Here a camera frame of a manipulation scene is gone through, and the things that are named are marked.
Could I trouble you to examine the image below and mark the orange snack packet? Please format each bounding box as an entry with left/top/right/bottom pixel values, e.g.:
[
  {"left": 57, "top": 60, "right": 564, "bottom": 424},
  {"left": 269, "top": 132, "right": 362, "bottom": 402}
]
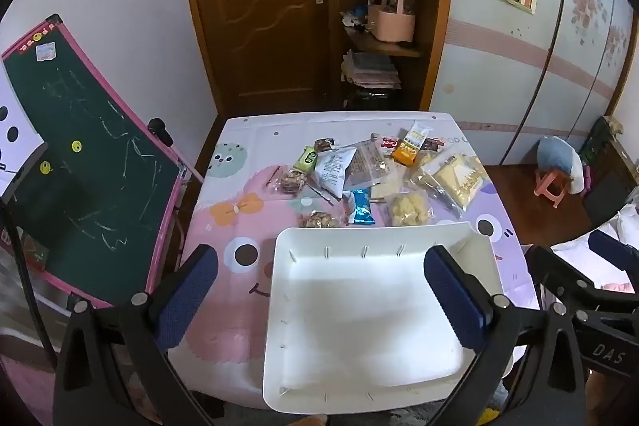
[{"left": 390, "top": 144, "right": 419, "bottom": 166}]

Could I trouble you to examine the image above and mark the white plastic tray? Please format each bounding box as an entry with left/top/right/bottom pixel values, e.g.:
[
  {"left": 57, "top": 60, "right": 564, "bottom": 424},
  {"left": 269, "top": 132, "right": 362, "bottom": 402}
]
[{"left": 262, "top": 221, "right": 515, "bottom": 413}]

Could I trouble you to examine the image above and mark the wooden door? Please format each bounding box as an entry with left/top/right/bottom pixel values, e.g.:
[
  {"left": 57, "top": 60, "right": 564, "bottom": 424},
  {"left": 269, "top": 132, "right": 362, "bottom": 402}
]
[{"left": 176, "top": 0, "right": 345, "bottom": 115}]

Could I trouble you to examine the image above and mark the white bed sheet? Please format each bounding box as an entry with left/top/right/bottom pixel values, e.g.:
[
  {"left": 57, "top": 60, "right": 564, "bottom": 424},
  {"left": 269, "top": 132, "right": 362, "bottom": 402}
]
[{"left": 549, "top": 204, "right": 639, "bottom": 292}]

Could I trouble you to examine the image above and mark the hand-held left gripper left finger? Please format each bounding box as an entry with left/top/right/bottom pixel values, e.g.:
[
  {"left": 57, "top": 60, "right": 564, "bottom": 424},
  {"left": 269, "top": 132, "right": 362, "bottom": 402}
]
[{"left": 52, "top": 244, "right": 220, "bottom": 426}]

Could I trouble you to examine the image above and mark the pale wafer pack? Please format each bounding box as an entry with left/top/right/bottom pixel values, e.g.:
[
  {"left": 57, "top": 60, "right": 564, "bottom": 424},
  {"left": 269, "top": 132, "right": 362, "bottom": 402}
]
[{"left": 369, "top": 159, "right": 403, "bottom": 202}]

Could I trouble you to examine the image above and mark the blue cushion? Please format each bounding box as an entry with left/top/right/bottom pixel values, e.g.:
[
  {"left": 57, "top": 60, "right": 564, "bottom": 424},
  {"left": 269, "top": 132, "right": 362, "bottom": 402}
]
[{"left": 536, "top": 137, "right": 575, "bottom": 174}]

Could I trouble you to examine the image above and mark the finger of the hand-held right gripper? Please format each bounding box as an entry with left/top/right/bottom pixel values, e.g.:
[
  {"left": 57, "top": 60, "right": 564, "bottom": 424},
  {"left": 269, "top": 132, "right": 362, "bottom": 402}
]
[
  {"left": 587, "top": 229, "right": 639, "bottom": 267},
  {"left": 526, "top": 244, "right": 607, "bottom": 312}
]

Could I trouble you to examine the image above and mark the white cloth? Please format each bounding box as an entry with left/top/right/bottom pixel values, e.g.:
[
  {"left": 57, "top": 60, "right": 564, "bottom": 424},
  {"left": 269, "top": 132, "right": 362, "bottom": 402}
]
[{"left": 566, "top": 151, "right": 587, "bottom": 196}]

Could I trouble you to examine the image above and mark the black bag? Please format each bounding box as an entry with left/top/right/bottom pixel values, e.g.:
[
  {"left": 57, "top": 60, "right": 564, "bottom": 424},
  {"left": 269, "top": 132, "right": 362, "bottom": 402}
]
[{"left": 344, "top": 89, "right": 400, "bottom": 110}]

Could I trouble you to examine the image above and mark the green snack packet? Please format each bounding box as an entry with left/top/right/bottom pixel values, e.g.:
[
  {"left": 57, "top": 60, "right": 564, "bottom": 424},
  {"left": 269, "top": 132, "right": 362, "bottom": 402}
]
[{"left": 292, "top": 145, "right": 320, "bottom": 174}]

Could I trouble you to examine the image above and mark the black easel knob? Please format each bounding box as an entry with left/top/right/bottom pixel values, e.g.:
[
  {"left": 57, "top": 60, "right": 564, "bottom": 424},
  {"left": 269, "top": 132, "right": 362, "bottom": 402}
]
[{"left": 147, "top": 118, "right": 175, "bottom": 147}]

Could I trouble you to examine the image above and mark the clear brown cracker bag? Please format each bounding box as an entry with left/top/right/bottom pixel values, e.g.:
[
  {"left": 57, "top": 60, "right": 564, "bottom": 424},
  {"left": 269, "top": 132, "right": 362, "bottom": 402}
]
[{"left": 344, "top": 141, "right": 383, "bottom": 190}]

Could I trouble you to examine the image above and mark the large yellow cracker bag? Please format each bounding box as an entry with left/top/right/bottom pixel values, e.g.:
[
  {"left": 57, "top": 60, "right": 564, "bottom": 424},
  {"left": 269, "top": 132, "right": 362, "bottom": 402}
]
[{"left": 412, "top": 151, "right": 492, "bottom": 212}]

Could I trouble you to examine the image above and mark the yellow puff snack bag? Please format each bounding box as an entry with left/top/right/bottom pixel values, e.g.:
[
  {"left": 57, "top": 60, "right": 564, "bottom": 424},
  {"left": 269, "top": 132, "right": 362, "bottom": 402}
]
[{"left": 384, "top": 189, "right": 433, "bottom": 227}]

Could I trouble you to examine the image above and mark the stack of folded papers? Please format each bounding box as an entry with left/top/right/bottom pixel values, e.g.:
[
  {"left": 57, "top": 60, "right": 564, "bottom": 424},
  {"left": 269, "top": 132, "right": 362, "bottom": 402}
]
[{"left": 341, "top": 51, "right": 403, "bottom": 90}]

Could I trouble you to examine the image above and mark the cartoon printed tablecloth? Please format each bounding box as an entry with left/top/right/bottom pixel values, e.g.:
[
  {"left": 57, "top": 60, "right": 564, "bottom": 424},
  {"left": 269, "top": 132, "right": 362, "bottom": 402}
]
[{"left": 167, "top": 111, "right": 542, "bottom": 412}]

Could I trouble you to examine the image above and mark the pink framed green chalkboard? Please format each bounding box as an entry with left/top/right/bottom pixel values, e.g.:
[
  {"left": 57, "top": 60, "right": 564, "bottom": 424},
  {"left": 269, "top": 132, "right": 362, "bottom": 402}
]
[{"left": 0, "top": 13, "right": 193, "bottom": 309}]

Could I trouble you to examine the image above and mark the pink plastic stool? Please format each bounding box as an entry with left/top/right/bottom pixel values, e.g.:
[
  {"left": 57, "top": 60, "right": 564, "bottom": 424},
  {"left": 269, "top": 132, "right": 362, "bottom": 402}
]
[{"left": 534, "top": 169, "right": 575, "bottom": 210}]

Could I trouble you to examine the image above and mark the wooden corner shelf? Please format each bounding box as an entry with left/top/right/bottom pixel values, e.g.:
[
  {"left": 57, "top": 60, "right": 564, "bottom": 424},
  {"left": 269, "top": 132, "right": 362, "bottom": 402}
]
[{"left": 324, "top": 0, "right": 457, "bottom": 112}]

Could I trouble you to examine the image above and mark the floral sliding wardrobe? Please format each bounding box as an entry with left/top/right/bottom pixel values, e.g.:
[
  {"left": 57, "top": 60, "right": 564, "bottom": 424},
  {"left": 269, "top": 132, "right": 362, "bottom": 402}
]
[{"left": 429, "top": 0, "right": 639, "bottom": 152}]

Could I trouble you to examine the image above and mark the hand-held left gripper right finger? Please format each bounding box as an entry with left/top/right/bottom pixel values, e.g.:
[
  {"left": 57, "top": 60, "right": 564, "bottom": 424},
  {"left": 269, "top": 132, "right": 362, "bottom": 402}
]
[{"left": 423, "top": 245, "right": 587, "bottom": 426}]

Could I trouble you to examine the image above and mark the clear nut cookie bag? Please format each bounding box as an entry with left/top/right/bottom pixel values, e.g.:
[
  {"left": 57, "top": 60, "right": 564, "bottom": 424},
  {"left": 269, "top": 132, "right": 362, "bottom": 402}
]
[
  {"left": 272, "top": 169, "right": 310, "bottom": 194},
  {"left": 301, "top": 211, "right": 345, "bottom": 228}
]

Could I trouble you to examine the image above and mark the blue candy packet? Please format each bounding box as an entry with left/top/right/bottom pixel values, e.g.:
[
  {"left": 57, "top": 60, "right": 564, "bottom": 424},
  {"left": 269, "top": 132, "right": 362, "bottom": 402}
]
[{"left": 348, "top": 189, "right": 376, "bottom": 226}]

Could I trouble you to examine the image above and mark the clear printed snack bag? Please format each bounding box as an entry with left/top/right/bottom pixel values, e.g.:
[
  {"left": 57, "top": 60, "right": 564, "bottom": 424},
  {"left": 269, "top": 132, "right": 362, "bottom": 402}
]
[{"left": 312, "top": 147, "right": 357, "bottom": 200}]

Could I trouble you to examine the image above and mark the pink blanket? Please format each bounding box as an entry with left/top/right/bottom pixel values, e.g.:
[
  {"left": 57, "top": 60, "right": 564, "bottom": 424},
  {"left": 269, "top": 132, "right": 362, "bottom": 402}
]
[{"left": 601, "top": 279, "right": 639, "bottom": 294}]

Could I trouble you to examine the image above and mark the white dotted board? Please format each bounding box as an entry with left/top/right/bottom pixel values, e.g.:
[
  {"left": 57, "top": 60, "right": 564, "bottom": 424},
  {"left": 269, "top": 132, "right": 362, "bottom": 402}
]
[{"left": 0, "top": 71, "right": 48, "bottom": 197}]

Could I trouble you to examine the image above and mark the pink basket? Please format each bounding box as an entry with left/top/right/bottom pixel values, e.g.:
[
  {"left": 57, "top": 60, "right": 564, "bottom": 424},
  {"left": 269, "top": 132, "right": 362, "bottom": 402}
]
[{"left": 367, "top": 0, "right": 417, "bottom": 45}]

